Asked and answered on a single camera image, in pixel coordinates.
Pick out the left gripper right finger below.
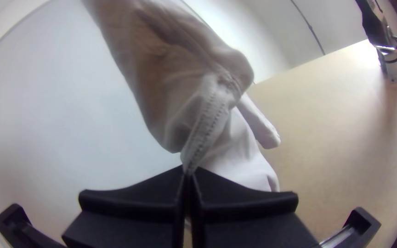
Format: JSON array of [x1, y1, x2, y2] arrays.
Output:
[[186, 166, 320, 248]]

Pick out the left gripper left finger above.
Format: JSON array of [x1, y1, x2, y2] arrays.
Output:
[[62, 165, 186, 248]]

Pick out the light grey t-shirt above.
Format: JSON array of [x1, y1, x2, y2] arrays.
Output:
[[81, 0, 283, 193]]

